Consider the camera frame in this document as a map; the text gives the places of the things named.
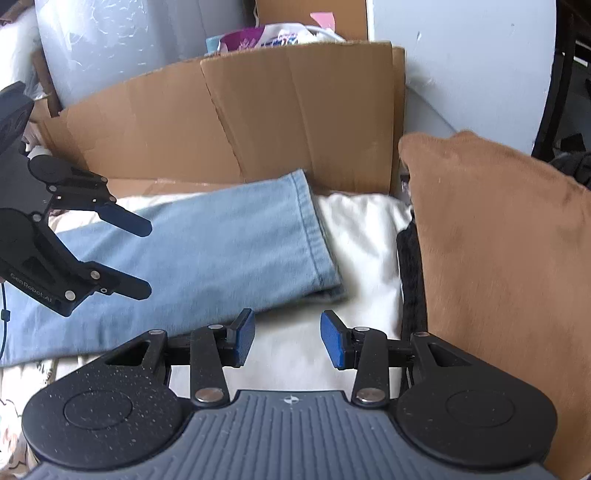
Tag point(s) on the purple white plastic packet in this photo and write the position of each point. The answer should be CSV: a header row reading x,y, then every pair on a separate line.
x,y
244,37

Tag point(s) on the flattened cardboard sheet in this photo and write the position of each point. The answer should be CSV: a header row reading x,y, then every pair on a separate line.
x,y
277,115

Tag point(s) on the brown folded cloth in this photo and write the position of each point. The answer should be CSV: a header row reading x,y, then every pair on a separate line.
x,y
498,277

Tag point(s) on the grey wrapped mattress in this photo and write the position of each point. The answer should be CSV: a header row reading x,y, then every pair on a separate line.
x,y
138,32

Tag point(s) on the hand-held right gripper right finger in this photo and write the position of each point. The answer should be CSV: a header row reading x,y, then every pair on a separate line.
x,y
334,339

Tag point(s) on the pink bag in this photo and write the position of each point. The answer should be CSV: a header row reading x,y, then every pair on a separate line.
x,y
323,19

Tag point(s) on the white bottle teal cap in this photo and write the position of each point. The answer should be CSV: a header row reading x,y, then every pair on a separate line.
x,y
212,45

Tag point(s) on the black furniture frame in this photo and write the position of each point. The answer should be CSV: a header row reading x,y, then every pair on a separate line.
x,y
551,110

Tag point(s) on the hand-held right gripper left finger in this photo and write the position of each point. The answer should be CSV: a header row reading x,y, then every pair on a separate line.
x,y
244,337

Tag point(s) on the tall cardboard box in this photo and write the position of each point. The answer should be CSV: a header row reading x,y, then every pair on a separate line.
x,y
286,11

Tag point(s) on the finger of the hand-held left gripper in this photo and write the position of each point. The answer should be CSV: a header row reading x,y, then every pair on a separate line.
x,y
131,288
129,224

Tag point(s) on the cream bear printed blanket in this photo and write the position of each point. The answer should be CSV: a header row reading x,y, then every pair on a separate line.
x,y
360,258

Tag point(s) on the black cloth heap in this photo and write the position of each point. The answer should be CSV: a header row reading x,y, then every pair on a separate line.
x,y
572,161

